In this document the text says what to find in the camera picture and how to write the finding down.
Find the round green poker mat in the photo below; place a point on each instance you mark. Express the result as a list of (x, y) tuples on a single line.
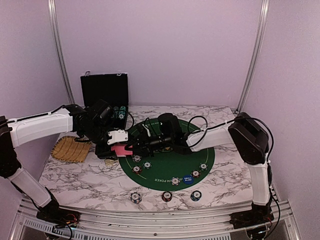
[(167, 165)]

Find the green chip group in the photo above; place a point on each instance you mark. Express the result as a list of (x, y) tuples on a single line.
[(147, 165)]

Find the green chips row in case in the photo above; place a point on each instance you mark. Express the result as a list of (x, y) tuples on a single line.
[(115, 112)]

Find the teal chips row in case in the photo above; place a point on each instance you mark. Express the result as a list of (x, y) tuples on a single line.
[(122, 112)]

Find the blue small blind button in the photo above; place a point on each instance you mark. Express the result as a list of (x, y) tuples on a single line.
[(188, 179)]

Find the blue gold card box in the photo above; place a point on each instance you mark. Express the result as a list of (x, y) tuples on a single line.
[(110, 162)]

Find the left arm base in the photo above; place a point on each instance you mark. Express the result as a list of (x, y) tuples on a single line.
[(54, 214)]

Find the dark chip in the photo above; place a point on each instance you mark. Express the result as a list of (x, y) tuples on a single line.
[(195, 173)]

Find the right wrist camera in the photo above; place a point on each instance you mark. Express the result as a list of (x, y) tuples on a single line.
[(144, 130)]

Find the black poker chip case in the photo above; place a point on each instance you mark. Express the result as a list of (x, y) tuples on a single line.
[(113, 88)]

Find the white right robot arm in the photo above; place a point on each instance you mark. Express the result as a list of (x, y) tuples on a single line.
[(245, 132)]

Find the aluminium front rail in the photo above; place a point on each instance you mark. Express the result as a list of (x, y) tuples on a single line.
[(204, 224)]

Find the woven bamboo tray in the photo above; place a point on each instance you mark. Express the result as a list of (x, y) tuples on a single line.
[(67, 149)]

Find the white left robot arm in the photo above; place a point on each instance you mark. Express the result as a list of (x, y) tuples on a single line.
[(38, 132)]

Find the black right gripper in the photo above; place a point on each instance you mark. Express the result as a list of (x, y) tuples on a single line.
[(145, 150)]

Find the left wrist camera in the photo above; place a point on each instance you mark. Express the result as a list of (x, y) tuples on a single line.
[(117, 136)]

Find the red-backed card deck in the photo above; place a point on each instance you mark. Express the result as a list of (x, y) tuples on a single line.
[(120, 150)]

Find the right aluminium frame post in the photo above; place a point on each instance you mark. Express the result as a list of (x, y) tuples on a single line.
[(261, 28)]

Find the red black chip stack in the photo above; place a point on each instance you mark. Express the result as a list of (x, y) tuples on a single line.
[(166, 196)]

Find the aluminium frame post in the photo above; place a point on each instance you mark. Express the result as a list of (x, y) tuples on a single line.
[(59, 50), (261, 28)]

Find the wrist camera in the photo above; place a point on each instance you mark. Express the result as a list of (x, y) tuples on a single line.
[(144, 130), (117, 136)]

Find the left aluminium frame post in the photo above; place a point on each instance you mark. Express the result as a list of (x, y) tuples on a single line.
[(59, 50)]

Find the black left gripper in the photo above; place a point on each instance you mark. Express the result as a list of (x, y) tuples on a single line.
[(106, 153)]

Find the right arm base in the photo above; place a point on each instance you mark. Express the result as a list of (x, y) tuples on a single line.
[(258, 214)]

